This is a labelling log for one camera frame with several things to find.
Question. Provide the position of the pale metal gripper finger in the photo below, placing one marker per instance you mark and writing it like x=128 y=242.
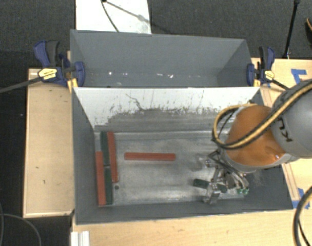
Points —
x=212 y=195
x=214 y=179

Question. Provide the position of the red-brown flat block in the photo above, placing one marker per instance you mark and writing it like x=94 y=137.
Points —
x=149 y=156
x=100 y=178
x=113 y=158

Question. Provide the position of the dark green flat block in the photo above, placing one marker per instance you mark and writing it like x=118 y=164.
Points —
x=109 y=186
x=104 y=147

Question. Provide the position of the grey metal bin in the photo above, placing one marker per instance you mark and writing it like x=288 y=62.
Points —
x=156 y=60

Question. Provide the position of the pale wood board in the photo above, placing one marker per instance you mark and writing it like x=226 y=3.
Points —
x=48 y=150

